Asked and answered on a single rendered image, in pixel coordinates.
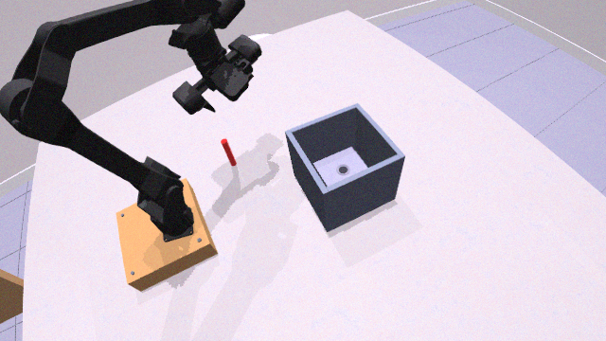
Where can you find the red peg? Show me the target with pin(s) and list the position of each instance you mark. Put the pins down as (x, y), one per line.
(227, 149)

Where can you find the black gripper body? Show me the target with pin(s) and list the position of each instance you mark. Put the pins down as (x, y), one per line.
(191, 97)

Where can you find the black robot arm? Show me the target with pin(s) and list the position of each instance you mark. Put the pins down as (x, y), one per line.
(32, 101)

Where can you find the white square plate with hole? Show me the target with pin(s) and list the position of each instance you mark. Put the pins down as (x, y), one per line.
(339, 166)

